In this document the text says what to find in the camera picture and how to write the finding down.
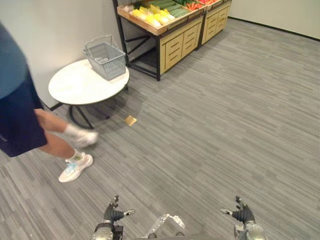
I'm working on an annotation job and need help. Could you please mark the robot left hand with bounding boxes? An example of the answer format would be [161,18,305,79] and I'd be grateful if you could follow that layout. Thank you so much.
[103,195,136,223]

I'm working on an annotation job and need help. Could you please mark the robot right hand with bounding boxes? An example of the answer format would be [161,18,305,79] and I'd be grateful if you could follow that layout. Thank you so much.
[219,195,255,224]

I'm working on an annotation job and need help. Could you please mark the grey plastic shopping basket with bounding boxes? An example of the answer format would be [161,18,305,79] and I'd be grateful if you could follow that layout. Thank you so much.
[81,34,127,81]

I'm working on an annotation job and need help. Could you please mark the brass floor socket plate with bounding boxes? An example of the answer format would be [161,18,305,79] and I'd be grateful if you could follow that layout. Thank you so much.
[123,115,138,128]

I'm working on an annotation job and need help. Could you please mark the white round table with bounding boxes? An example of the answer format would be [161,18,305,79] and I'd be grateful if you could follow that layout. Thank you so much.
[48,58,131,130]

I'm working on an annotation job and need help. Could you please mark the person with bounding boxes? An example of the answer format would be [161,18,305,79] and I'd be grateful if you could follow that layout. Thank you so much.
[0,21,100,184]

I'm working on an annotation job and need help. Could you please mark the wide yellow drawer cabinet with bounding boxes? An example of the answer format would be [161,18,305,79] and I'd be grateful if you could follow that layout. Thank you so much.
[159,17,204,75]

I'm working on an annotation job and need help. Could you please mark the long wooden produce tray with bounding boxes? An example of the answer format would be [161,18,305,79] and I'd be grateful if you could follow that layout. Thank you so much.
[116,0,207,36]

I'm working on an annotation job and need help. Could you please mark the narrow yellow drawer cabinet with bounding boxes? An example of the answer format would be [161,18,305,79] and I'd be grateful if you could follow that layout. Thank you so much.
[201,4,230,46]

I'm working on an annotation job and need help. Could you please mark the short wooden produce tray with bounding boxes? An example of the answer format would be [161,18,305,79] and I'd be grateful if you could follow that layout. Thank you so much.
[197,0,232,12]

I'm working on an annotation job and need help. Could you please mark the green cucumber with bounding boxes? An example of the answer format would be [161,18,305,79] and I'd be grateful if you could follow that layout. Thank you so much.
[148,0,176,8]
[163,2,184,12]
[170,7,190,19]

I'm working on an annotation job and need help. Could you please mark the orange carrot pile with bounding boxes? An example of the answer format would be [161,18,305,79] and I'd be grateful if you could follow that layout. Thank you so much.
[184,1,206,12]

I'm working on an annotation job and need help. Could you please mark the black metal stand frame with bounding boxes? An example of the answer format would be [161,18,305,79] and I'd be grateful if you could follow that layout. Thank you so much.
[112,0,207,82]

